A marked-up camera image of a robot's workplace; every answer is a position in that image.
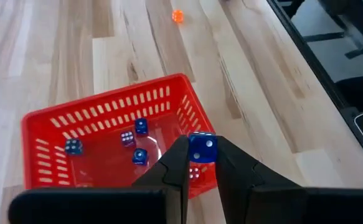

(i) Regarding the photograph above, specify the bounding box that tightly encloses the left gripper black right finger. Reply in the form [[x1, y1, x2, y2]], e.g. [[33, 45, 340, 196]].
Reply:
[[215, 135, 363, 224]]

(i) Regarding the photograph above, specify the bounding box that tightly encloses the blue translucent die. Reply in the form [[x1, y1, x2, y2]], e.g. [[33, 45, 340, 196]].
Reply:
[[134, 117, 149, 136], [132, 147, 149, 166], [188, 132, 219, 164]]

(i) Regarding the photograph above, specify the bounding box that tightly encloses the teal translucent die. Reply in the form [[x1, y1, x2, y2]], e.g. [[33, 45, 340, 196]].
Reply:
[[64, 138, 84, 156]]

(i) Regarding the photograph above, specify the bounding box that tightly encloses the orange translucent die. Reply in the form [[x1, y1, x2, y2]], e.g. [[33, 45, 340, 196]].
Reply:
[[172, 9, 185, 24]]

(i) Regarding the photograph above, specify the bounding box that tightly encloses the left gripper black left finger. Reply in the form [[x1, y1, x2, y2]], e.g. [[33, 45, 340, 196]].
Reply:
[[7, 134, 191, 224]]

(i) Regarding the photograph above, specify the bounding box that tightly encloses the red translucent die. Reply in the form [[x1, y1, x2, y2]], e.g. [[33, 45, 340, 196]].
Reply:
[[189, 166, 205, 183]]

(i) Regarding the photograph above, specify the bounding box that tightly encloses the purple translucent die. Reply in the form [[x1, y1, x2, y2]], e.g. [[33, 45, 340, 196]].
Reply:
[[120, 130, 136, 147]]

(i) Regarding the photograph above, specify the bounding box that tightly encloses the red slotted plastic basket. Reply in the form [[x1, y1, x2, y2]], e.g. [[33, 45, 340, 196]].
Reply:
[[21, 73, 218, 200]]

